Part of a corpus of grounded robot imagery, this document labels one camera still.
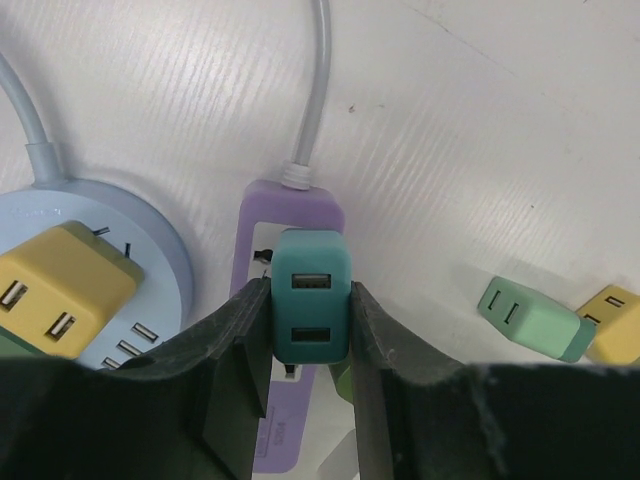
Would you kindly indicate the green power strip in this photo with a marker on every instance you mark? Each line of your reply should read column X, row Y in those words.
column 342, row 462

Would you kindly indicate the teal charger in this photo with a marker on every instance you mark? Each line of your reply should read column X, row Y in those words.
column 311, row 276

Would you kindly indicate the green charger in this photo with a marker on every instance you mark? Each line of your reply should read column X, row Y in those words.
column 13, row 346
column 533, row 320

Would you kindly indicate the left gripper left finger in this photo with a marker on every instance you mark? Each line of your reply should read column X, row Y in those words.
column 187, row 409

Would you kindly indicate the round blue power strip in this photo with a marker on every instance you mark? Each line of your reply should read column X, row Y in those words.
column 163, row 301

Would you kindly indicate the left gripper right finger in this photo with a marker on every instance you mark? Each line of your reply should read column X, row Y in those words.
column 420, row 414

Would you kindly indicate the yellow charger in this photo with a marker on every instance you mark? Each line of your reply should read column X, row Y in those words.
column 60, row 288
column 615, row 313

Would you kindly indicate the purple power strip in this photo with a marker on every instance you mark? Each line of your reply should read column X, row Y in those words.
column 266, row 210

